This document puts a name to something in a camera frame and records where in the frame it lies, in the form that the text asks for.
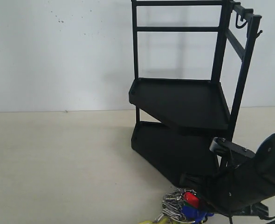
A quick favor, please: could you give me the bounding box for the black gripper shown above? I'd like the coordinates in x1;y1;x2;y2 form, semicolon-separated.
179;161;272;216

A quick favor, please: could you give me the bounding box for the bunch of colourful key tags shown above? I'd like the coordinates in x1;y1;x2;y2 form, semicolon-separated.
142;188;214;224

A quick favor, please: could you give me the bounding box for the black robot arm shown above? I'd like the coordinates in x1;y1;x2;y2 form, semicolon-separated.
179;133;275;215

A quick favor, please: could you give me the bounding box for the black two-tier corner rack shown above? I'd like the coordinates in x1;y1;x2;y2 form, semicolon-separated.
129;0;261;187

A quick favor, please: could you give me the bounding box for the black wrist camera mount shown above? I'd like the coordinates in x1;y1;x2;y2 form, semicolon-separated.
209;137;255;159

